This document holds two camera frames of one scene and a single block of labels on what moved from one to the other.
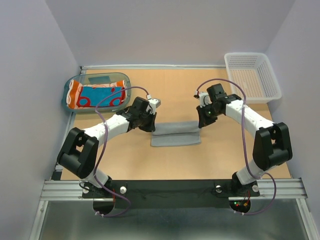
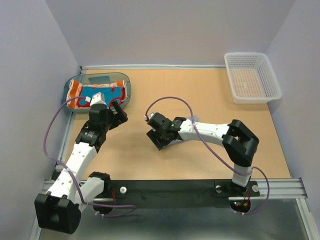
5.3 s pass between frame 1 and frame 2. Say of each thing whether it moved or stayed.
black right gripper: moved
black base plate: stayed
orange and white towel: stayed
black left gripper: moved
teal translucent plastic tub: stayed
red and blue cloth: stayed
